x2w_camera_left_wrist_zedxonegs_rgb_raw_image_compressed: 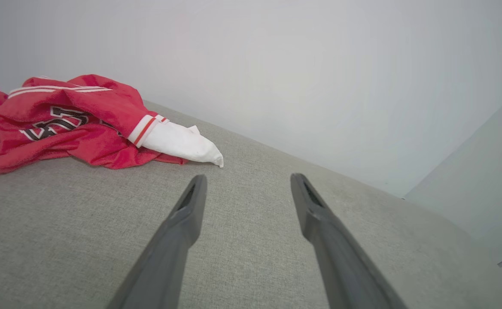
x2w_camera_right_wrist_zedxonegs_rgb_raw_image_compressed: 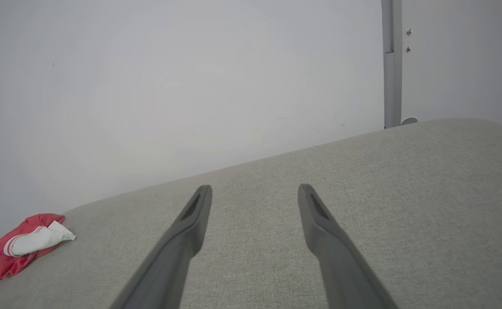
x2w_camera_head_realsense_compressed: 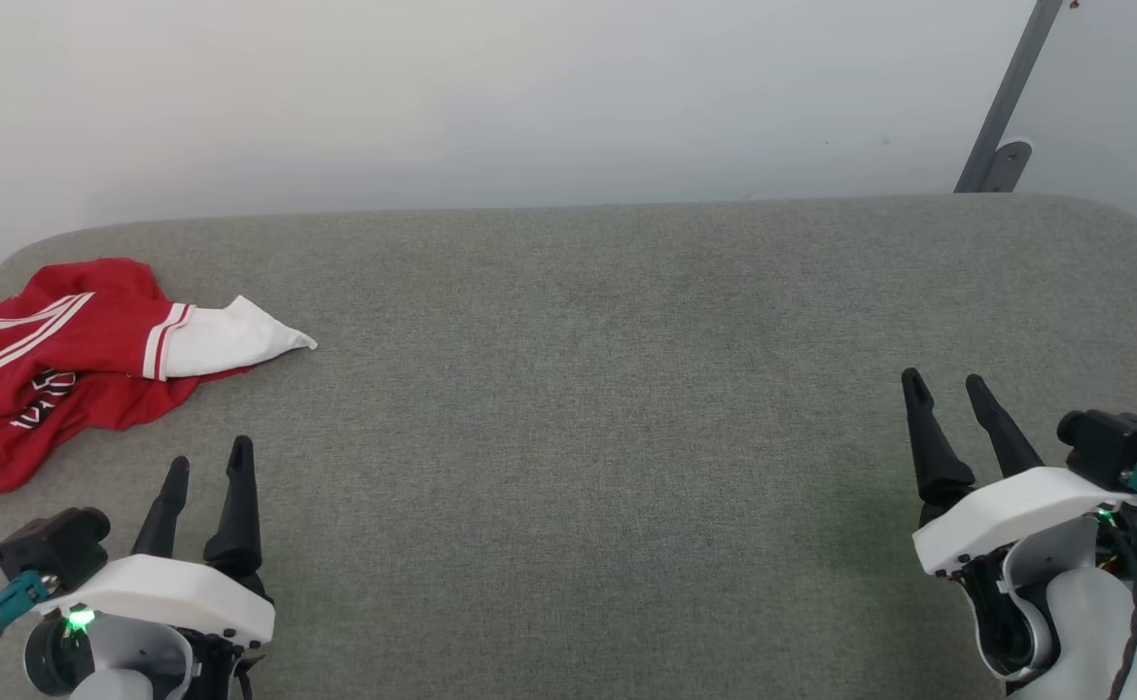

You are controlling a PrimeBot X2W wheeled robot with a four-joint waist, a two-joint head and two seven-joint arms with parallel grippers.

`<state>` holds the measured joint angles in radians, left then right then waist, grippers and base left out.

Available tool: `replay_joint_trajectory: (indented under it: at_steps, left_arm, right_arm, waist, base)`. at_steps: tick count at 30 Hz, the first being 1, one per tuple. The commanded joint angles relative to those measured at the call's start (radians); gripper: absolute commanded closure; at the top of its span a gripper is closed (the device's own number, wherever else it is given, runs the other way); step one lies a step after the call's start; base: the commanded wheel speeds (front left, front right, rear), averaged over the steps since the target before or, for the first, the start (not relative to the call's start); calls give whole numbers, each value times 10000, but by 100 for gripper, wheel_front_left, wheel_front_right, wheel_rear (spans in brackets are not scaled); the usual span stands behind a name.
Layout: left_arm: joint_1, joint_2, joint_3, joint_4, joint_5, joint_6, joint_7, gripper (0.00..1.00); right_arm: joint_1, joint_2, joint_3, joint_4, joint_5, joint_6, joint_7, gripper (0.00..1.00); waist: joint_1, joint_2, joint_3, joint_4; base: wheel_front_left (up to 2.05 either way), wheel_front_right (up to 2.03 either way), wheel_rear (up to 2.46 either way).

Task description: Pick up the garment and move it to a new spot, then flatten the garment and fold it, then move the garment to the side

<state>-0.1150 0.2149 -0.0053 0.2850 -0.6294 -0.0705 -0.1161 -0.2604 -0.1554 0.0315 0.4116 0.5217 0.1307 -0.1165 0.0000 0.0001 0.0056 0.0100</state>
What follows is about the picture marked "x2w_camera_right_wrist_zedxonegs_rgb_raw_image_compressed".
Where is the red and white jersey shirt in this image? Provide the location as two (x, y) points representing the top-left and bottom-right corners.
(0, 213), (77, 301)

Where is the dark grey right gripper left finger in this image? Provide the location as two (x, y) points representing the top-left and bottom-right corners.
(110, 185), (213, 309)

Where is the grey metal post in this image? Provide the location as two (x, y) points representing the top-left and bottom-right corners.
(381, 0), (403, 129)

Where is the light grey fabric sofa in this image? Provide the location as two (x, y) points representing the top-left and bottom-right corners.
(0, 118), (502, 309)

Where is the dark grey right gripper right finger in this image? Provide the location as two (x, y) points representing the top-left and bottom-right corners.
(298, 184), (399, 309)

